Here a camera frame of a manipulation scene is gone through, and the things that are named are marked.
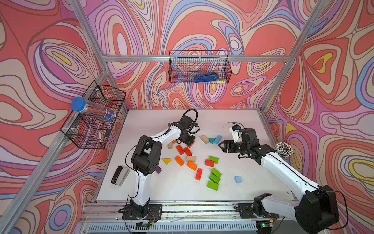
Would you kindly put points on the rear wire basket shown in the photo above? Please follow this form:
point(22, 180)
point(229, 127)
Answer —
point(185, 65)

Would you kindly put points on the left wire basket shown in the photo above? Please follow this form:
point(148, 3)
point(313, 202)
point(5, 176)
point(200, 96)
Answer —
point(81, 129)

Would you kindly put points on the red block front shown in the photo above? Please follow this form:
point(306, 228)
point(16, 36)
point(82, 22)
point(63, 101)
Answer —
point(198, 174)

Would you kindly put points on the purple cube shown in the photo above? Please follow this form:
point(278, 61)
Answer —
point(158, 170)

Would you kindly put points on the blue tool in basket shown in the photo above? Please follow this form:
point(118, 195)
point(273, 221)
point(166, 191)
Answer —
point(207, 77)

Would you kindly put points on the marker in left basket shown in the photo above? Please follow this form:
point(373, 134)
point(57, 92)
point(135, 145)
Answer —
point(101, 142)

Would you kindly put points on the red block pair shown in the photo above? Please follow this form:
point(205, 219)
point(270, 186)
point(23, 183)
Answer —
point(180, 150)
point(188, 152)

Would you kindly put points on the clear bottle blue cap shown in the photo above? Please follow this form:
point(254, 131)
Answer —
point(87, 107)

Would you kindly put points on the yellow triangle block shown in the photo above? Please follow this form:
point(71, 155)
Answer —
point(166, 160)

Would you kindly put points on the light blue long block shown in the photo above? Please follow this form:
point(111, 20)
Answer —
point(218, 139)

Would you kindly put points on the green block upper row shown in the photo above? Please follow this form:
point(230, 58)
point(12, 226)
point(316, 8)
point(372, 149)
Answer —
point(215, 172)

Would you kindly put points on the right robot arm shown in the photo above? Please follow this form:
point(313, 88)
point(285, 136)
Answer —
point(315, 207)

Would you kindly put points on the green block top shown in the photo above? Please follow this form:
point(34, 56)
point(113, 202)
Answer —
point(214, 159)

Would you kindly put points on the red block left pair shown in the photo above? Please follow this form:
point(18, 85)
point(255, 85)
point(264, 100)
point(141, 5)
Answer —
point(180, 150)

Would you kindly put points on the wire basket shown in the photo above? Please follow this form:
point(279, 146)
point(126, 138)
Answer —
point(185, 65)
point(81, 129)

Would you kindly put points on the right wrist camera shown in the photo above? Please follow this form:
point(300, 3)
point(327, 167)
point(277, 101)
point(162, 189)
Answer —
point(235, 130)

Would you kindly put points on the red block right pair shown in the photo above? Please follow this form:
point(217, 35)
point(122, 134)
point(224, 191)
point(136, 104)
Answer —
point(188, 152)

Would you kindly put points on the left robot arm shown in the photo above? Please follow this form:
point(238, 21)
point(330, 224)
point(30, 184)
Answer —
point(146, 158)

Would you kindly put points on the grey stapler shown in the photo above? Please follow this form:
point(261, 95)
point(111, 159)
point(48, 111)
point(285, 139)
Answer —
point(120, 175)

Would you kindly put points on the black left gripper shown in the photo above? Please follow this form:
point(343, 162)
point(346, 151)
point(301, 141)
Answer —
point(192, 138)

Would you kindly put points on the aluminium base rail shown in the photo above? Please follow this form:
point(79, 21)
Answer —
point(218, 217)

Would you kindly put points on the cup of pencils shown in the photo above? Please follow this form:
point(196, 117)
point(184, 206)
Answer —
point(284, 150)

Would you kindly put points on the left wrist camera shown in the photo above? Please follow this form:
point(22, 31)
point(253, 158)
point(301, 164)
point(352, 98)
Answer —
point(194, 128)

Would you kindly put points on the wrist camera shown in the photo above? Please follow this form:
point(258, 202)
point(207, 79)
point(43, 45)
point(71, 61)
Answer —
point(194, 128)
point(235, 130)

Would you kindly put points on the green block row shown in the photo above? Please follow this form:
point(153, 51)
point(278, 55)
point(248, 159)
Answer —
point(215, 172)
point(213, 185)
point(214, 178)

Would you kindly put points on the green block middle row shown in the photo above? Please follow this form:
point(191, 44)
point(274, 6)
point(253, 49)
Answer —
point(214, 178)

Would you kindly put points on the light blue cube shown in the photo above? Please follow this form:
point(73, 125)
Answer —
point(238, 179)

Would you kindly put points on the green block lower row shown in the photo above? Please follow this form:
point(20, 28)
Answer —
point(213, 185)

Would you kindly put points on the red block small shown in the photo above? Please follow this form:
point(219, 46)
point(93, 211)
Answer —
point(209, 163)

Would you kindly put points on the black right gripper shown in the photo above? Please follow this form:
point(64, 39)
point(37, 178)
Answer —
point(227, 143)

